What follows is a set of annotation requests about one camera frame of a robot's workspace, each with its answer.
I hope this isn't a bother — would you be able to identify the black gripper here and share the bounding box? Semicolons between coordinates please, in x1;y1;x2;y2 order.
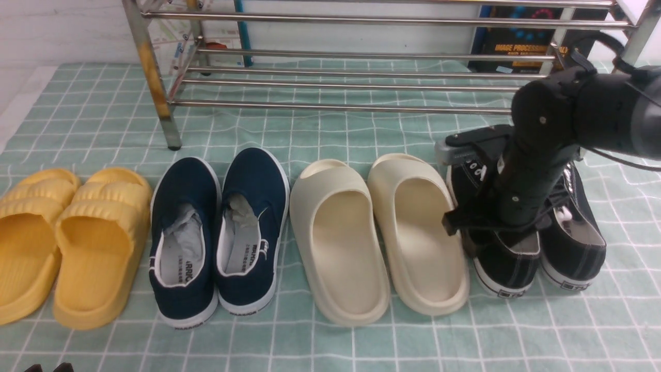
442;125;579;235

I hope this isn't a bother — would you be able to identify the black canvas sneaker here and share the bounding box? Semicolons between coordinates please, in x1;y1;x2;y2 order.
539;162;607;292
446;159;541;298

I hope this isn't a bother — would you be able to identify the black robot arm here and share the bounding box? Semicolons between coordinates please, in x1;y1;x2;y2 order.
436;67;659;235

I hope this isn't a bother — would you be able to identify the metal shoe rack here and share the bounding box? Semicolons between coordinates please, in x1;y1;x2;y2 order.
122;1;659;151

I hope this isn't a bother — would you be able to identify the dark image processing book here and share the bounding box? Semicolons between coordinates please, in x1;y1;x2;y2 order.
468;5;610;74

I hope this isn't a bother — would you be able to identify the right cream slide sandal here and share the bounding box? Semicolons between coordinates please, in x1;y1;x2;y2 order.
367;153;470;316

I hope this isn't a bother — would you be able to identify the cream slide sandal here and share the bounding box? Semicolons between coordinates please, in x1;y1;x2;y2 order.
289;159;390;327
367;153;470;316

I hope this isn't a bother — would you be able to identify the left cream slide sandal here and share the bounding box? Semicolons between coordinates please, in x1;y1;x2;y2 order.
289;159;390;327

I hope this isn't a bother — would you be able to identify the right navy slip-on shoe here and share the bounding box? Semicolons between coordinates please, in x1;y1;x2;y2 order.
212;148;290;316

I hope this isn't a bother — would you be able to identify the navy slip-on shoe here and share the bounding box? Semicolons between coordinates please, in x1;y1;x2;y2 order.
148;157;222;330
212;148;290;316

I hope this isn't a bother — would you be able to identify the teal vertical pole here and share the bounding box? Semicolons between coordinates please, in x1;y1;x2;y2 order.
234;0;254;68

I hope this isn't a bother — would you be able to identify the map poster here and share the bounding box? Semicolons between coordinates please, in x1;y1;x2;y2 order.
144;1;245;76

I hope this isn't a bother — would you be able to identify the left navy slip-on shoe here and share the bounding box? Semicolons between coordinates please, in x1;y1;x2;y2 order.
148;157;222;330

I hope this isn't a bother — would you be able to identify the right yellow slide sandal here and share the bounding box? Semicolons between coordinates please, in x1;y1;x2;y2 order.
53;167;152;330

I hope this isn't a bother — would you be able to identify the yellow slide sandal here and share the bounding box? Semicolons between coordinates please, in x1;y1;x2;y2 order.
53;167;152;330
1;168;81;325

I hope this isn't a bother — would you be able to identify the green checked cloth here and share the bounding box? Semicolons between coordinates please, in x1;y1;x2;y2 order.
2;64;659;371

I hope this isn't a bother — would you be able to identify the left yellow slide sandal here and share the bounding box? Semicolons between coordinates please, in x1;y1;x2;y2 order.
1;168;81;325

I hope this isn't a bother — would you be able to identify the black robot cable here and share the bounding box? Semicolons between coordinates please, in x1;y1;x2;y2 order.
560;32;661;172

